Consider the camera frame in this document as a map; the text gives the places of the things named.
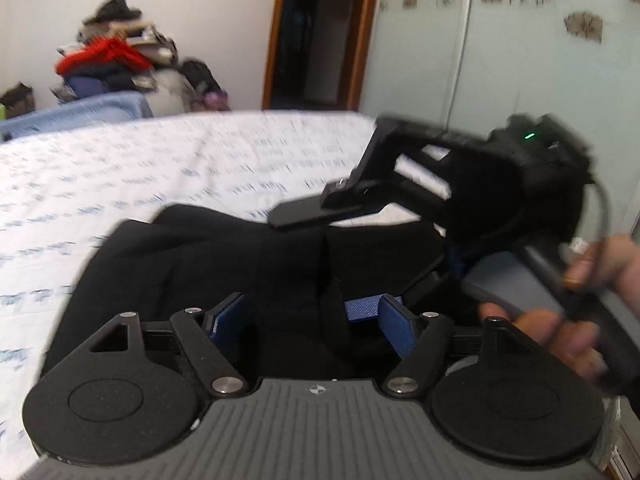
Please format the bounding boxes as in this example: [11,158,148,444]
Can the black pants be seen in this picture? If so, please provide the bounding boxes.
[43,205,444,380]

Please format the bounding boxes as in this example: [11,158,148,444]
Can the person's right hand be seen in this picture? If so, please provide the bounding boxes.
[478,233,639,389]

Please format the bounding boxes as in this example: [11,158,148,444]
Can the frosted sliding wardrobe door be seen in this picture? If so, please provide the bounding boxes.
[360,0,639,234]

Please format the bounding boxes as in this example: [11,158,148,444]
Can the white script-print bedsheet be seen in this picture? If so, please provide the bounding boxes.
[0,109,452,480]

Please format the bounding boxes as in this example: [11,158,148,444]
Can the black bag beside bed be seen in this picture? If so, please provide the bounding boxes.
[179,58,230,112]

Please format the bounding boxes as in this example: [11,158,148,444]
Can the blue dotted blanket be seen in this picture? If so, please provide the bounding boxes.
[1,91,153,142]

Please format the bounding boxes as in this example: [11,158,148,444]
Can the pile of folded clothes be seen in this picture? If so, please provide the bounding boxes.
[51,0,179,104]

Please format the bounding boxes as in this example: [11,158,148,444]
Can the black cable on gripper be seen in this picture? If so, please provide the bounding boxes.
[560,179,615,321]

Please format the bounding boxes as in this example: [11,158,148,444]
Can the wooden door frame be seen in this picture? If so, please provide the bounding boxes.
[262,0,376,110]

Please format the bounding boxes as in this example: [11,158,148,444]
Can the dark bag by wall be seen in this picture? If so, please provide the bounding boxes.
[0,82,35,119]

